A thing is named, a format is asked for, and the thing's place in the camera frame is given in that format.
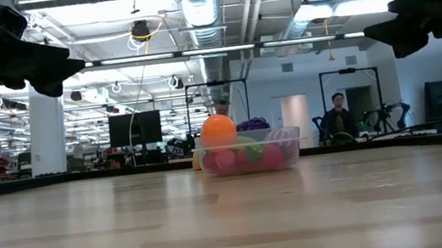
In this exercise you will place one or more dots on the black metal rig frame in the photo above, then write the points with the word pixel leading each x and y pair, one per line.
pixel 346 70

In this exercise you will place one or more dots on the orange toy orange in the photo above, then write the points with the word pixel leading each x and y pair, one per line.
pixel 218 132

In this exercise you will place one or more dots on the green toy starfruit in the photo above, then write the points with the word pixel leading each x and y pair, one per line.
pixel 253 149

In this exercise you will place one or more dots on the person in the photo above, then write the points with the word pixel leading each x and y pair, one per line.
pixel 338 121
pixel 223 107

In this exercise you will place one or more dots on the black background monitor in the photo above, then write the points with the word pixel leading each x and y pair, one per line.
pixel 136 128

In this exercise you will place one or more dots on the white pillar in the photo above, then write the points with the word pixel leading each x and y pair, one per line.
pixel 46 130

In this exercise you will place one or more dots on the purple toy grapes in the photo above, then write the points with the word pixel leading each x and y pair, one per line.
pixel 253 125

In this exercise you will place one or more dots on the small pink toy fruit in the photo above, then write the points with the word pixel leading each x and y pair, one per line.
pixel 273 159
pixel 226 161
pixel 210 162

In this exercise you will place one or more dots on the red toy strawberry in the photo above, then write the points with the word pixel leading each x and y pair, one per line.
pixel 243 161

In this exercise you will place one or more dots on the long white light bar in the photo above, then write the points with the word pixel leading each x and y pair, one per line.
pixel 228 49

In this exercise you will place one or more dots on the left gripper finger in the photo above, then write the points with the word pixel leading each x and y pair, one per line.
pixel 24 55
pixel 56 77

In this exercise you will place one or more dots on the black ceiling device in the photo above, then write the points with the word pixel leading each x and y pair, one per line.
pixel 140 30

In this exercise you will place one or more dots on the clear plastic tupperware container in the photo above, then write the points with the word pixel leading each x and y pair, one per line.
pixel 295 148

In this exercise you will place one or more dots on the black background robot arm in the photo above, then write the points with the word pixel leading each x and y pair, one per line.
pixel 181 144
pixel 390 112

